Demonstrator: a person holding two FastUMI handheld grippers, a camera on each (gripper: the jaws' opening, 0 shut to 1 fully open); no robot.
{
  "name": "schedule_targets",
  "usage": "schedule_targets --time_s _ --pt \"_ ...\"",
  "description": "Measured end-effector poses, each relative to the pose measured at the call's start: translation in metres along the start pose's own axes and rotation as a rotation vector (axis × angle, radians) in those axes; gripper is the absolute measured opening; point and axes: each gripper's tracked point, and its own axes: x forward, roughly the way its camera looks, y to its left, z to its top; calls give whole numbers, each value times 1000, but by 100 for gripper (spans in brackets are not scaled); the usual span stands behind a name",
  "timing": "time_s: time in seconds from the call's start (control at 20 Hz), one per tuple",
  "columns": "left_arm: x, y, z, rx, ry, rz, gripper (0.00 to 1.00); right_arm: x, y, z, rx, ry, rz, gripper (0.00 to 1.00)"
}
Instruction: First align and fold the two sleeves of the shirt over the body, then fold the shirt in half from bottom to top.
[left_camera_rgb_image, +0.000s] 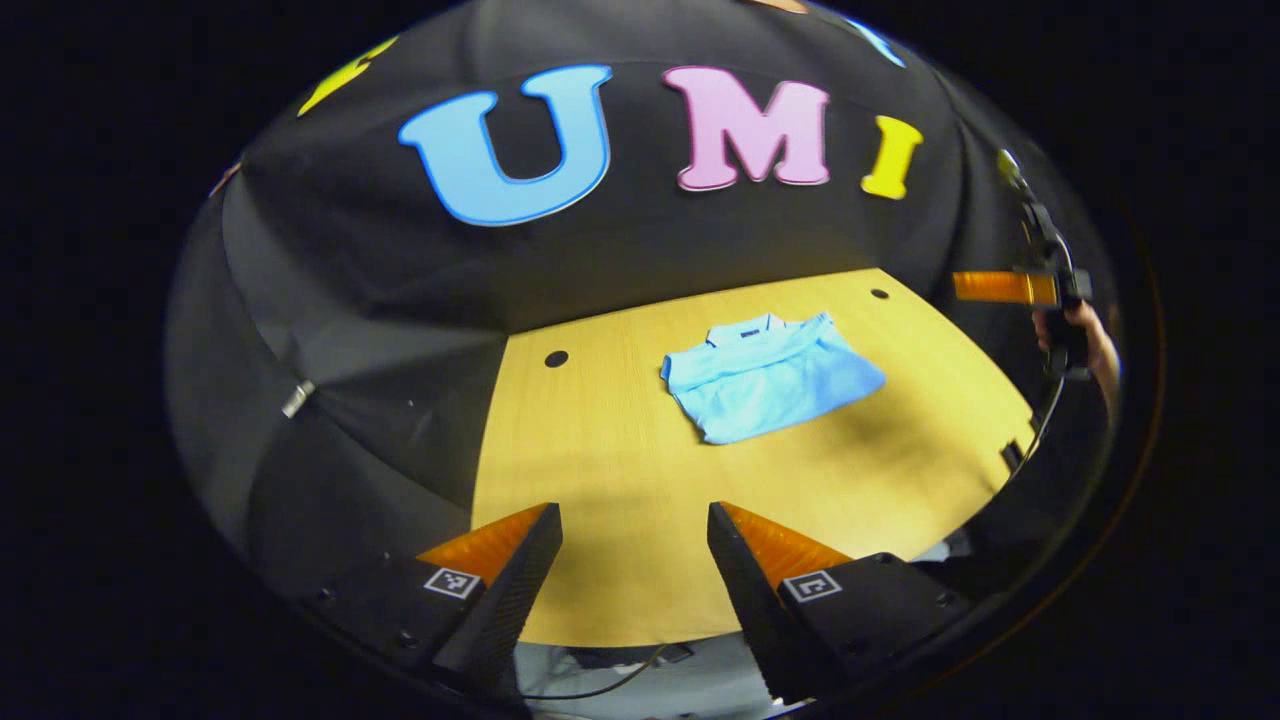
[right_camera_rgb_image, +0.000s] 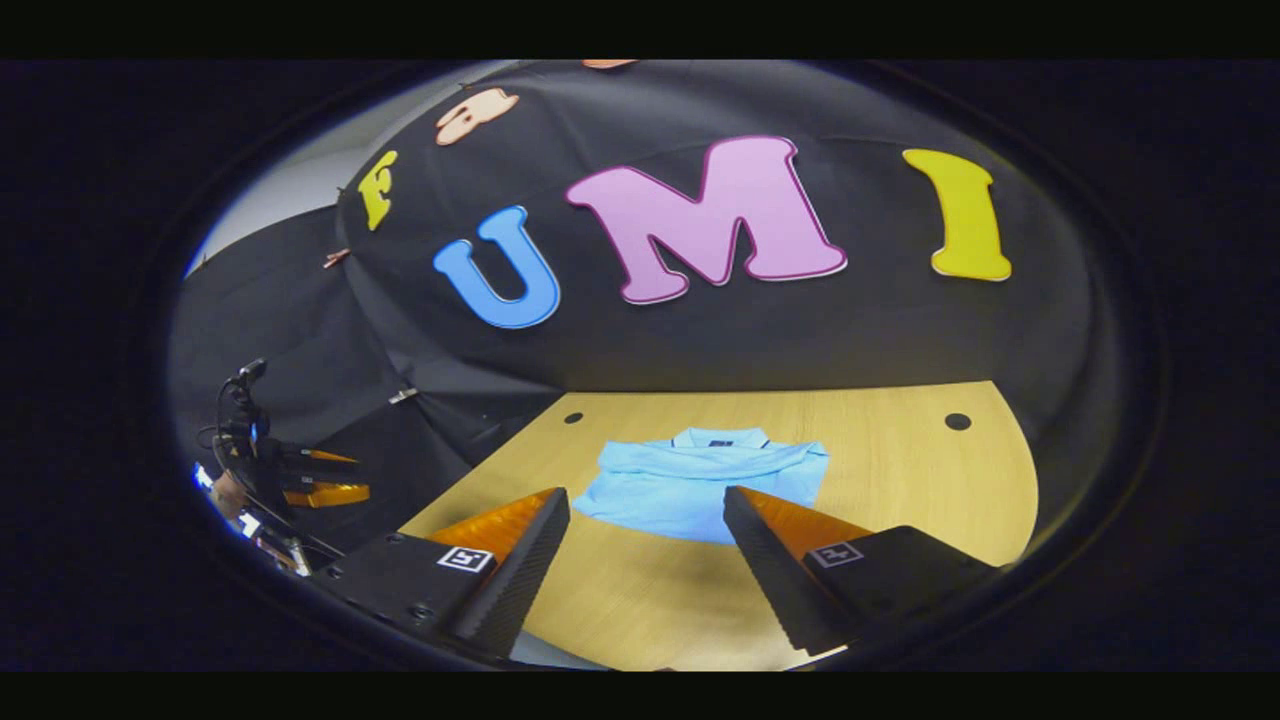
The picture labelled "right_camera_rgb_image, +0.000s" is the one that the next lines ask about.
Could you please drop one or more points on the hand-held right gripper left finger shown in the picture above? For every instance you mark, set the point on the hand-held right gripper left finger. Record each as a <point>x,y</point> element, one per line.
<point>520,580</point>

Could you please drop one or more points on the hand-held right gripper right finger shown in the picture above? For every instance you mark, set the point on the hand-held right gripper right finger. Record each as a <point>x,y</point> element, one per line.
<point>770,580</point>

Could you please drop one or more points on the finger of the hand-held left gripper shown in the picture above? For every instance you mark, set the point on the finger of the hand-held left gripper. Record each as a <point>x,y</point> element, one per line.
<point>330,494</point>
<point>325,457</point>

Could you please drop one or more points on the light blue T-shirt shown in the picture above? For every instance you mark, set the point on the light blue T-shirt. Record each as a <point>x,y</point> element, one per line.
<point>690,480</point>

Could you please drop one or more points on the white clip tag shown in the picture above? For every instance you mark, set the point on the white clip tag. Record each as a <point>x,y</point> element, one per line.
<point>403,396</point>

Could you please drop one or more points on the orange spring clip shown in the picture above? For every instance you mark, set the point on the orange spring clip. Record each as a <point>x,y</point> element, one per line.
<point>336,258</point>

